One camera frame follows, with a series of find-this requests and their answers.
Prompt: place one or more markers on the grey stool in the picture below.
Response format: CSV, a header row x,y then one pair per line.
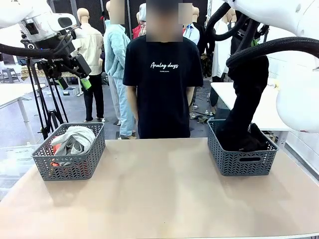
x,y
10,74

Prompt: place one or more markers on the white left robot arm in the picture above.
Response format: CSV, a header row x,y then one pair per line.
x,y
15,10

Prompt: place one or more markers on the white table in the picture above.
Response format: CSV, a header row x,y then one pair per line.
x,y
224,99
12,92

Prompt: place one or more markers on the clear plastic storage box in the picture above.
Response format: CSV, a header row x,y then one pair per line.
x,y
15,159

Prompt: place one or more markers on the long black trousers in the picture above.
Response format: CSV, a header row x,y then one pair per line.
x,y
246,99

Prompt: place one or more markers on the black bottoms garment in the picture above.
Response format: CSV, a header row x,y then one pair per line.
x,y
259,139

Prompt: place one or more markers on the mannequin in white shirt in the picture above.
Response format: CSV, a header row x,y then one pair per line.
x,y
220,54

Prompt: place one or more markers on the person in blue fleece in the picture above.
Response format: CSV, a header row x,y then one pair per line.
x,y
115,49

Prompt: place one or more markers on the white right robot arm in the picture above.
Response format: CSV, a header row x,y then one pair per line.
x,y
296,104

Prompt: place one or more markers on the light grey top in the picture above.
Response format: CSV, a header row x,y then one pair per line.
x,y
77,139

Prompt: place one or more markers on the cream cloth pile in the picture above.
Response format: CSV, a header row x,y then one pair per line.
x,y
275,84

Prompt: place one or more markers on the orange top with yellow print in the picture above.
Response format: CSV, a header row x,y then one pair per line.
x,y
56,149

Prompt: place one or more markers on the person in black t-shirt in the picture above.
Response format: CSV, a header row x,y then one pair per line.
x,y
162,99

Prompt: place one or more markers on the mannequin in cream jacket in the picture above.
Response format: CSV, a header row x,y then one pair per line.
x,y
93,44

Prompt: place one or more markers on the table with patterned cloth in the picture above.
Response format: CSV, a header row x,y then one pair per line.
x,y
26,72

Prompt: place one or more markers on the mannequin in blue shirt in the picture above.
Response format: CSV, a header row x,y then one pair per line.
x,y
192,32

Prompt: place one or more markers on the mannequin in plaid hoodie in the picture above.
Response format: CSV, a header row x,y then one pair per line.
x,y
142,25

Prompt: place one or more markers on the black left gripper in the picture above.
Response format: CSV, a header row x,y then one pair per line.
x,y
57,64

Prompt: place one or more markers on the grey plastic lattice basket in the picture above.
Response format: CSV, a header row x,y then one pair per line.
x,y
239,161
72,164

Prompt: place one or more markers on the person's right forearm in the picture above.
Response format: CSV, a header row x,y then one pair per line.
x,y
132,104

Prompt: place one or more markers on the person's left forearm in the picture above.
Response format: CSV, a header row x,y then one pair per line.
x,y
190,97

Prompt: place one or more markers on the black camera tripod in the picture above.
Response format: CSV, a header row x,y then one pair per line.
x,y
36,74

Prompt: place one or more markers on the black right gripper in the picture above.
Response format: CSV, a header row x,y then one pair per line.
x,y
259,35

